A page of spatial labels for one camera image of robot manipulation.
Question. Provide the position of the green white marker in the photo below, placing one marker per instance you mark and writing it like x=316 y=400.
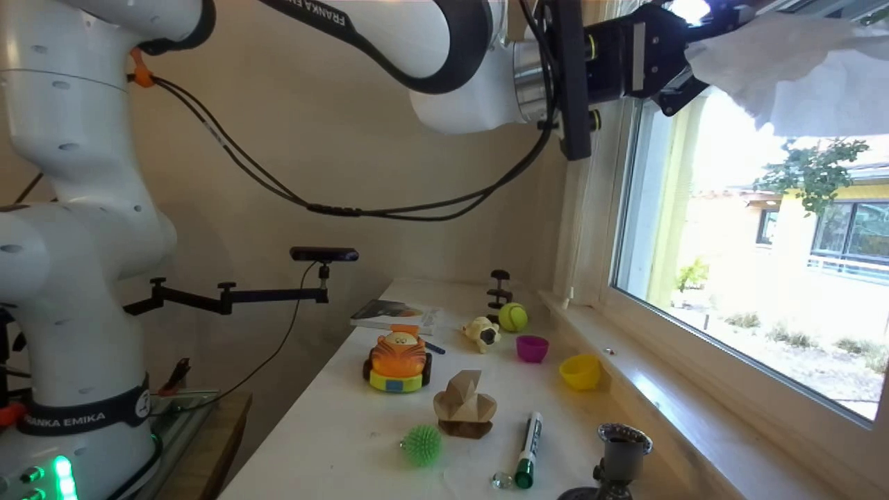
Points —
x=526 y=458

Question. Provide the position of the green fuzzy ball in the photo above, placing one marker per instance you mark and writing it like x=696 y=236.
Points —
x=420 y=446

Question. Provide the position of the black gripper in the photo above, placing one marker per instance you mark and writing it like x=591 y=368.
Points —
x=642 y=56

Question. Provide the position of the magenta plastic cup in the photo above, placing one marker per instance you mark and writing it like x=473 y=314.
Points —
x=532 y=347

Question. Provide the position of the wooden block toy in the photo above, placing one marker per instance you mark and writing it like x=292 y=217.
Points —
x=463 y=408

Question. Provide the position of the black clamp mount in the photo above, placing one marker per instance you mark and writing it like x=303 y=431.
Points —
x=498 y=293

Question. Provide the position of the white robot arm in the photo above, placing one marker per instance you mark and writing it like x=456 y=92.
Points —
x=64 y=82

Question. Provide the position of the black stereo camera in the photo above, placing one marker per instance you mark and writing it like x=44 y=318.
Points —
x=323 y=253

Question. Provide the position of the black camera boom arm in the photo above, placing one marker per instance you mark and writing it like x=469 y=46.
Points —
x=228 y=294

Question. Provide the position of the white paper napkin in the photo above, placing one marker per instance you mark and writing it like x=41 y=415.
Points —
x=802 y=76

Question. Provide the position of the yellow plush toy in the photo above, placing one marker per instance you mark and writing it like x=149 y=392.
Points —
x=482 y=333

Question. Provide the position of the yellow plastic cup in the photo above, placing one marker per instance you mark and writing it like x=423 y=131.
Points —
x=582 y=372

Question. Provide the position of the yellow tennis ball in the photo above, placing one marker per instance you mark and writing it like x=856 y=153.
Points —
x=512 y=318

